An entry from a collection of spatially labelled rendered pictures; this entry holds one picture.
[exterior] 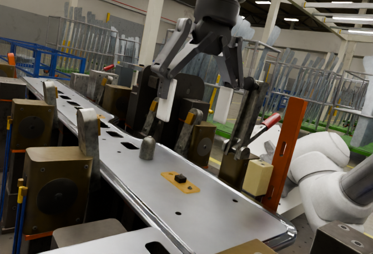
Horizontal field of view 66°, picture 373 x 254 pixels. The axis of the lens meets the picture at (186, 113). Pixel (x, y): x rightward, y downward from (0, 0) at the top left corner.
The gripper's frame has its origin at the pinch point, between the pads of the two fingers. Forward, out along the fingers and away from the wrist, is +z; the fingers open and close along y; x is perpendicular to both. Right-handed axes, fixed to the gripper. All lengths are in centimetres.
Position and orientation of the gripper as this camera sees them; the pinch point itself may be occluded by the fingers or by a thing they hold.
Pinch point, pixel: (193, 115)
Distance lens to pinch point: 52.0
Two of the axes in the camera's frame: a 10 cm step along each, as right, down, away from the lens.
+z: -2.0, 9.6, 1.7
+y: 7.7, 0.5, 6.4
